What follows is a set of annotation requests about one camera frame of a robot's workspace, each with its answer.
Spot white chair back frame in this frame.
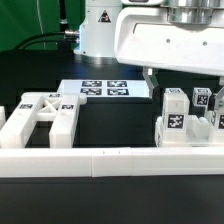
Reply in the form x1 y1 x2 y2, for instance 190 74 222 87
0 92 87 149

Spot white tagged cube right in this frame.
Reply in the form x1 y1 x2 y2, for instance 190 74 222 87
192 87 212 107

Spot white fence bar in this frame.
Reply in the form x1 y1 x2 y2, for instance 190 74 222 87
0 147 224 178
0 106 6 130

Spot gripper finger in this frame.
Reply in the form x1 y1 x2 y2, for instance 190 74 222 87
214 76 224 110
142 67 159 99

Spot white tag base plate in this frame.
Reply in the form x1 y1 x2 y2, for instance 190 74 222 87
57 79 149 98

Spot white tagged cube left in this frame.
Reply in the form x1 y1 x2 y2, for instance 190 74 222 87
165 88 184 94

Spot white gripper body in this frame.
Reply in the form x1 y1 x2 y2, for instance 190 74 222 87
114 7 224 76

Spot white chair seat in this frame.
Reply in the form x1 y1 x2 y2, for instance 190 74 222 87
155 115 224 147

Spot white tagged cube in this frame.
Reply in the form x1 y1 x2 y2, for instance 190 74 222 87
192 87 212 107
165 88 184 94

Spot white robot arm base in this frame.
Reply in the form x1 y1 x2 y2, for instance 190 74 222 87
74 0 122 64

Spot white left fence bar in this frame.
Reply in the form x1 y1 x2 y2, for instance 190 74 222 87
0 106 6 130

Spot white front fence bar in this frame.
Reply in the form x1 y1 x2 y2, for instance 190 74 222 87
0 147 224 178

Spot black cables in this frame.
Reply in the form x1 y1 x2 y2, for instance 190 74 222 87
13 29 81 52

